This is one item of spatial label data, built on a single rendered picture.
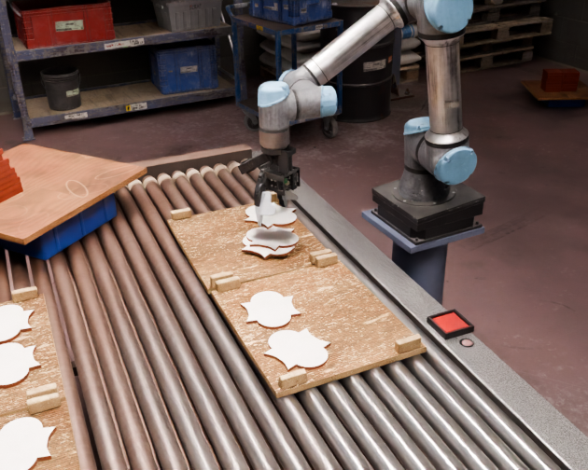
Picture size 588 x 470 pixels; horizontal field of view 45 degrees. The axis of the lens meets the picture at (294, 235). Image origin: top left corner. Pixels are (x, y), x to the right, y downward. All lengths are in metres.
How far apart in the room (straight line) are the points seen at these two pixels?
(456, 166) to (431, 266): 0.40
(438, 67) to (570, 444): 0.94
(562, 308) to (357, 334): 2.04
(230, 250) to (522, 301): 1.91
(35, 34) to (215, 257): 3.98
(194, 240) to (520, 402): 0.97
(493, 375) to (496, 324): 1.78
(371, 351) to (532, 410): 0.34
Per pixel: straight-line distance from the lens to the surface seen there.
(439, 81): 1.87
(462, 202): 2.12
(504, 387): 1.52
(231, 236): 1.98
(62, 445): 1.40
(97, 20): 5.73
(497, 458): 1.38
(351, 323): 1.62
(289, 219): 1.84
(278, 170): 1.78
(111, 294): 1.81
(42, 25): 5.66
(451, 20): 1.80
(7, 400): 1.53
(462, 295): 3.49
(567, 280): 3.74
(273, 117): 1.72
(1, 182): 2.10
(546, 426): 1.46
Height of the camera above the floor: 1.87
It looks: 28 degrees down
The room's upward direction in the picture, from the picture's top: 1 degrees counter-clockwise
